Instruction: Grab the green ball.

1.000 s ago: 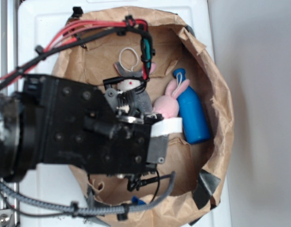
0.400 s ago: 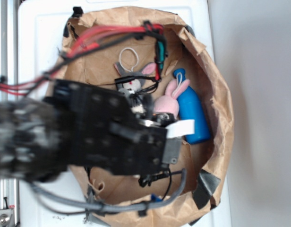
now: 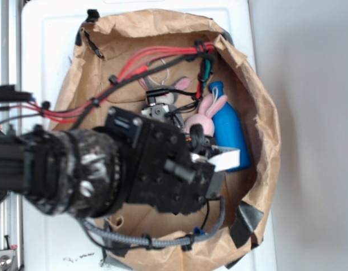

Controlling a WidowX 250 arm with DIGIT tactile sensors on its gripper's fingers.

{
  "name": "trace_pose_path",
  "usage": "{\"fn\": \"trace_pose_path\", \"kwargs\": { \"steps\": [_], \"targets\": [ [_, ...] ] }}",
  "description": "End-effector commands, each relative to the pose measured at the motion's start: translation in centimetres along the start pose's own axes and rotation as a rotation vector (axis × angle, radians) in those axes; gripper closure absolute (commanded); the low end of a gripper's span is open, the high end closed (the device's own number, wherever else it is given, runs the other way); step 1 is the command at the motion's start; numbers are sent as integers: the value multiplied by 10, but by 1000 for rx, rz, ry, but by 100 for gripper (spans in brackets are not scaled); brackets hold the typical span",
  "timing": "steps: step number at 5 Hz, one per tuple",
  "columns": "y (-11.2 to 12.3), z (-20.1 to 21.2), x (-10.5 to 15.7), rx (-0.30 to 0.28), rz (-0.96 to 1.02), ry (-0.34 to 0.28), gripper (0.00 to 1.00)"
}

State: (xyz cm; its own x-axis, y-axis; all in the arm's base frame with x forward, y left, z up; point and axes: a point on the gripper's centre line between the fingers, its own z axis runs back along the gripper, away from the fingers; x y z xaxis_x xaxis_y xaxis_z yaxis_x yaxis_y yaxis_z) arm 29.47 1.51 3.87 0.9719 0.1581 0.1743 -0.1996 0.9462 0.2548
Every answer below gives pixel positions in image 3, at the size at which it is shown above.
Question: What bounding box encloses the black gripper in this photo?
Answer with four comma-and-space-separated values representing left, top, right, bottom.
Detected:
104, 107, 225, 215

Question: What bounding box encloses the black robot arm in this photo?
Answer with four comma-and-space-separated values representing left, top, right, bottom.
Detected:
0, 107, 225, 218

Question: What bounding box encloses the pink plush bunny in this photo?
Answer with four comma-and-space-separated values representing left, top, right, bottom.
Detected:
184, 91, 228, 137

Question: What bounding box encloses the blue plastic bottle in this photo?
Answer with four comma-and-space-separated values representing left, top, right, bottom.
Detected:
209, 81, 251, 172

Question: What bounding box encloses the grey plush bunny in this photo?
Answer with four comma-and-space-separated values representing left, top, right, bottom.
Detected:
138, 68, 192, 106

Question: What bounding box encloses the brown paper bag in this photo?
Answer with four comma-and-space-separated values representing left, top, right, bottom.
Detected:
56, 9, 281, 270

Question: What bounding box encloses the white plastic tray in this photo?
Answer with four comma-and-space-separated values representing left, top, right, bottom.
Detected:
20, 0, 278, 271

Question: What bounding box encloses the grey braided cable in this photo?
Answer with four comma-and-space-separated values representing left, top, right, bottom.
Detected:
80, 196, 226, 252

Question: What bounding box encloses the red and black wire bundle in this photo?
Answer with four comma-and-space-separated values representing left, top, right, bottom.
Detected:
27, 40, 217, 130

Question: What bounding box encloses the aluminium frame rail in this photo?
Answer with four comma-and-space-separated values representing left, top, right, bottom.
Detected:
0, 1, 24, 270

